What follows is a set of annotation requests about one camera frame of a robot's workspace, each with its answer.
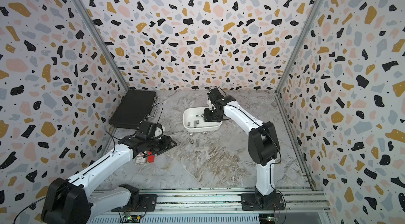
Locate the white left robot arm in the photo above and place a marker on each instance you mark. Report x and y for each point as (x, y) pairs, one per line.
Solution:
(74, 201)

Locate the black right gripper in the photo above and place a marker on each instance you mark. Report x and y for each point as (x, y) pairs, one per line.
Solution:
(206, 117)

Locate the black tool case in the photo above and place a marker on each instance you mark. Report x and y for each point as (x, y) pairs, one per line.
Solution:
(132, 110)

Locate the playing card box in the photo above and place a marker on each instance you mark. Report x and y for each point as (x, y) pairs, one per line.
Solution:
(140, 159)

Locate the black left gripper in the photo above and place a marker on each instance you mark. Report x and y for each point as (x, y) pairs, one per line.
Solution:
(166, 144)

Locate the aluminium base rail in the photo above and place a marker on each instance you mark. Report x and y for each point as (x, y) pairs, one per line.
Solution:
(297, 205)

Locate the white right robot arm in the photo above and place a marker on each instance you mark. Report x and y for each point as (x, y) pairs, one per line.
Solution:
(263, 145)

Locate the white plastic storage box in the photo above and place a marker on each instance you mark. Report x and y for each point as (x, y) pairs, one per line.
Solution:
(189, 115)

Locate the red rectangular block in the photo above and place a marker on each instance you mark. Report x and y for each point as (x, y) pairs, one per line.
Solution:
(150, 158)

